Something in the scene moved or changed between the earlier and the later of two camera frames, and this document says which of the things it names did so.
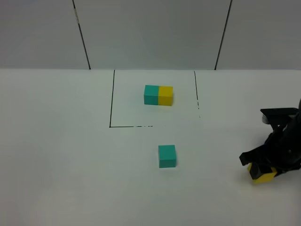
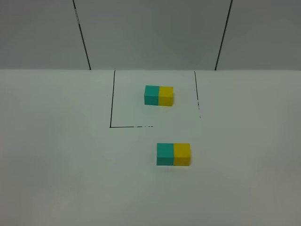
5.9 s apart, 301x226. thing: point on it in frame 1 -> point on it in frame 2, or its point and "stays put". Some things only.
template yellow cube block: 165,95 stays put
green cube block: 167,156 stays put
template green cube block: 151,95 stays put
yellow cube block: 264,177 -> 181,154
